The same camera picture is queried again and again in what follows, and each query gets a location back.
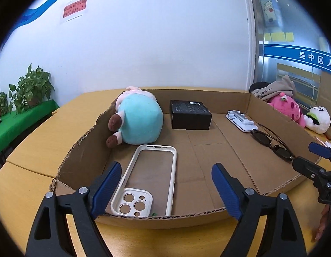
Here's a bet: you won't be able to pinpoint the white phone stand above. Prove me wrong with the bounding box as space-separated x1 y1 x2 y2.
226 110 259 133

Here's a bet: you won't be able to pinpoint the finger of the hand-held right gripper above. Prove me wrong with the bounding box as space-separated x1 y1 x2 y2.
308 142 331 166
292 157 329 183

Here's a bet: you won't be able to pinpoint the white phone case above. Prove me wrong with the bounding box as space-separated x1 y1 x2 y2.
110 145 178 217

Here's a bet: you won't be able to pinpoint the brown cardboard box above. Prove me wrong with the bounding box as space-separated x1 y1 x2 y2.
49 87 324 229

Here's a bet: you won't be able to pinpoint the black rectangular box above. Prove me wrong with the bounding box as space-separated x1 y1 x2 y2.
169 100 212 130

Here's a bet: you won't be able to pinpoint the red wall sign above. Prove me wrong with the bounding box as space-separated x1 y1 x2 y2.
60 0 89 24

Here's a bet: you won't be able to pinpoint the cartoon wall poster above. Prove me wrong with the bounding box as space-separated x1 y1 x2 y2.
260 0 282 28

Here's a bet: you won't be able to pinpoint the blue window banner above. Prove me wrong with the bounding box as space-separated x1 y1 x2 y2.
263 44 331 74

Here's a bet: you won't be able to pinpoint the pink strawberry plush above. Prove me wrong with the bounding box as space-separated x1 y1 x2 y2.
267 92 306 128

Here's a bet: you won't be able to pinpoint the small green potted plant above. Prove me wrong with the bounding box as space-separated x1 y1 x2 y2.
0 91 12 117

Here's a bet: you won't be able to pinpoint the white panda plush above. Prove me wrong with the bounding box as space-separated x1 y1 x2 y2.
304 105 331 134

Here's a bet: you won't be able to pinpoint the pink and teal pig plush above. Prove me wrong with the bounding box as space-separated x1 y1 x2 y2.
107 86 164 149

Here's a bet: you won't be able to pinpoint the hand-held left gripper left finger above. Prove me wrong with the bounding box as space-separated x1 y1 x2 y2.
26 161 122 257

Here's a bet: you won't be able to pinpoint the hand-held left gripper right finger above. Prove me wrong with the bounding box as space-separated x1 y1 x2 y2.
211 163 307 257

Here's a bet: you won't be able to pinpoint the green table cloth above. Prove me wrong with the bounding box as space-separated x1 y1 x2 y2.
0 100 59 158

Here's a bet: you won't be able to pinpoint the beige printed cloth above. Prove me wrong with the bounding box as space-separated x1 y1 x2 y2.
252 75 297 102

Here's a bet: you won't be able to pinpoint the black cap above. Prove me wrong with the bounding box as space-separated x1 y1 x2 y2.
249 82 270 93

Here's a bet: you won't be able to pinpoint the large green potted plant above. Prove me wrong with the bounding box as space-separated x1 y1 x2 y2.
9 64 55 114

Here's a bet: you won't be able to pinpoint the person's right hand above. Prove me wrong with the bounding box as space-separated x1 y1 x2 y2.
314 205 331 243

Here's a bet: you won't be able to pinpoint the wooden desk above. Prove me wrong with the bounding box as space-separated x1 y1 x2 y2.
0 87 331 257

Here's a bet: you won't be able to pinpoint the black sunglasses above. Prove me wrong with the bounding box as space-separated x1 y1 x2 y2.
250 124 296 163

